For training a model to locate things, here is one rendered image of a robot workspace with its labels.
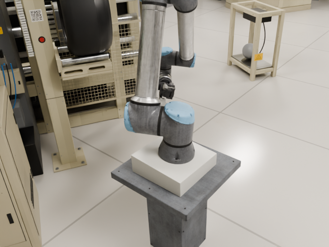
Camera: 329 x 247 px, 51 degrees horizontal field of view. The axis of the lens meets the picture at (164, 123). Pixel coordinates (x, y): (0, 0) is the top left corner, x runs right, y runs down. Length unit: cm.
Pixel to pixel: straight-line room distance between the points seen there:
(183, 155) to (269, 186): 113
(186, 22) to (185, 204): 88
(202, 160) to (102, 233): 93
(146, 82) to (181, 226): 79
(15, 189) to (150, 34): 110
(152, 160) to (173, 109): 29
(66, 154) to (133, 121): 135
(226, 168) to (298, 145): 144
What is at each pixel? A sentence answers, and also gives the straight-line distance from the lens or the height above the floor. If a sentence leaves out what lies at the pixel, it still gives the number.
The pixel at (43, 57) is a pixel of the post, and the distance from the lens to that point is 255.
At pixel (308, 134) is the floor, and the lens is 338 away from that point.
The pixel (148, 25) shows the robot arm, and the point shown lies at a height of 132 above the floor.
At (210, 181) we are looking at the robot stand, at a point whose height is 60.
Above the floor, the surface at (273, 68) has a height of 12.
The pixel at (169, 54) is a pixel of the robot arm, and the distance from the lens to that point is 209.
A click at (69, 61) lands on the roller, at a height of 91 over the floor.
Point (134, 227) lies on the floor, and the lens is 237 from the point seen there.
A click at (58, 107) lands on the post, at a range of 271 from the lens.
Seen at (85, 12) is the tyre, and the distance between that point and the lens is 229.
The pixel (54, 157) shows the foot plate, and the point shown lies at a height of 1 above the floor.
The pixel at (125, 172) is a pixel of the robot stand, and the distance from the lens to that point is 183.
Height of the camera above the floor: 175
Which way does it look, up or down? 31 degrees down
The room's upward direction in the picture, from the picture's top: 2 degrees counter-clockwise
